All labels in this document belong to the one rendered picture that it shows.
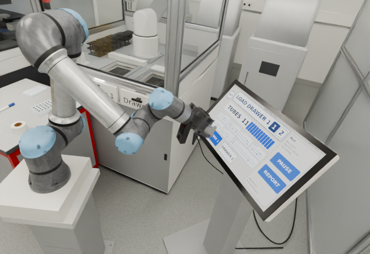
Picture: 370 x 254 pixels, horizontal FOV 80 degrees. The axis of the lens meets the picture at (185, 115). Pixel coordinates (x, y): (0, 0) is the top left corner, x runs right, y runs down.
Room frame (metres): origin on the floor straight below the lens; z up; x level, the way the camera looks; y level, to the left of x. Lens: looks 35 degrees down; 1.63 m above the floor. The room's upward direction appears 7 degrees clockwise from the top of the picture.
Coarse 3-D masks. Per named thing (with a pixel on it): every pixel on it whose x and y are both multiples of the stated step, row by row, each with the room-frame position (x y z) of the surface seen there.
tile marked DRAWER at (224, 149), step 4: (224, 144) 0.70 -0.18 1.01; (220, 148) 0.69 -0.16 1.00; (224, 148) 0.68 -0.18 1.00; (228, 148) 0.68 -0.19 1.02; (220, 152) 0.68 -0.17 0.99; (224, 152) 0.67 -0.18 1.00; (228, 152) 0.66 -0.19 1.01; (232, 152) 0.65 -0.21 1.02; (224, 156) 0.65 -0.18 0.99; (228, 156) 0.65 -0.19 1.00; (232, 156) 0.64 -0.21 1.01; (236, 156) 0.63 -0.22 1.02; (228, 160) 0.63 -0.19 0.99; (232, 160) 0.62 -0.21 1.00
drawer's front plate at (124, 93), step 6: (120, 90) 1.21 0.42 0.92; (126, 90) 1.20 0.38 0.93; (120, 96) 1.21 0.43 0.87; (126, 96) 1.19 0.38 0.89; (132, 96) 1.18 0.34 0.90; (138, 96) 1.16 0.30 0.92; (144, 96) 1.15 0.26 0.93; (132, 102) 1.18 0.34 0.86; (138, 102) 1.16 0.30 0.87; (144, 102) 1.15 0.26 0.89; (138, 108) 1.16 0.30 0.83
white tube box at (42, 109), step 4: (48, 100) 1.18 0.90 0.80; (40, 104) 1.13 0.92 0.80; (44, 104) 1.13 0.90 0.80; (48, 104) 1.14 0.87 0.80; (32, 108) 1.08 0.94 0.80; (36, 108) 1.08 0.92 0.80; (40, 108) 1.09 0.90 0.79; (44, 108) 1.09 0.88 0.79; (48, 108) 1.10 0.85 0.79; (32, 112) 1.08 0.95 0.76; (36, 112) 1.05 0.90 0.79; (40, 112) 1.05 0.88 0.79; (44, 112) 1.07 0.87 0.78; (40, 116) 1.05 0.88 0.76
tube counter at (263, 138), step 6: (246, 120) 0.74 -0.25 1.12; (246, 126) 0.72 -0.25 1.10; (252, 126) 0.71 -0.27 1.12; (258, 126) 0.70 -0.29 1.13; (252, 132) 0.69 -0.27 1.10; (258, 132) 0.68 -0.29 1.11; (264, 132) 0.66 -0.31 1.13; (258, 138) 0.65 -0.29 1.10; (264, 138) 0.64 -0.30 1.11; (270, 138) 0.63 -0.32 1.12; (264, 144) 0.62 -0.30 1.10; (270, 144) 0.61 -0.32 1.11; (276, 144) 0.60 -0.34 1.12; (270, 150) 0.60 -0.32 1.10
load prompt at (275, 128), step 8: (240, 96) 0.86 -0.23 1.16; (240, 104) 0.82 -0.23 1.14; (248, 104) 0.80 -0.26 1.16; (256, 104) 0.78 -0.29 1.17; (248, 112) 0.77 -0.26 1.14; (256, 112) 0.75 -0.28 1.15; (264, 112) 0.73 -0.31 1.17; (256, 120) 0.72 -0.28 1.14; (264, 120) 0.71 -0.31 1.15; (272, 120) 0.69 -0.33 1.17; (272, 128) 0.66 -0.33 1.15; (280, 128) 0.65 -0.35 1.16; (280, 136) 0.62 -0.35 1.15
